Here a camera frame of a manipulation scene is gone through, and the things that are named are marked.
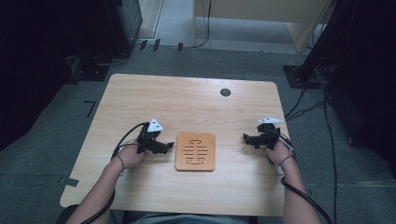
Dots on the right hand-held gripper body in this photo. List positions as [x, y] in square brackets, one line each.
[269, 137]

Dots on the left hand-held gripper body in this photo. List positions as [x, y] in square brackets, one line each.
[146, 140]

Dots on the slotted wooden trivet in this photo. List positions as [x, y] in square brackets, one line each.
[195, 165]

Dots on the person's right hand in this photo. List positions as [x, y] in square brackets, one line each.
[279, 154]

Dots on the person's left hand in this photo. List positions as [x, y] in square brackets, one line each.
[130, 157]

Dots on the thin dark wrist band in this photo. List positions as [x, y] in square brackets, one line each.
[120, 161]
[285, 160]

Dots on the black round table grommet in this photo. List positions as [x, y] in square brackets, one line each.
[225, 92]

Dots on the black angled floor tape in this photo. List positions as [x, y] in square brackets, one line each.
[92, 107]

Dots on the person's grey clothing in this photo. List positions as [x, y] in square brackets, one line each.
[186, 219]

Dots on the grey floor tape patch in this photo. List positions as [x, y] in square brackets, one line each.
[70, 181]

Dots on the black floor tape strip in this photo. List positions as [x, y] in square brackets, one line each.
[143, 44]
[156, 44]

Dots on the dark equipment rack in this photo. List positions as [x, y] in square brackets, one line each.
[367, 77]

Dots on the black computer tower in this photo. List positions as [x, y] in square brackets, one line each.
[124, 21]

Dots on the dark curtain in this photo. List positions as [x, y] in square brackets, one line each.
[28, 62]

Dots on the black stand base plate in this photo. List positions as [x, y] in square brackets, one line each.
[90, 71]
[295, 76]

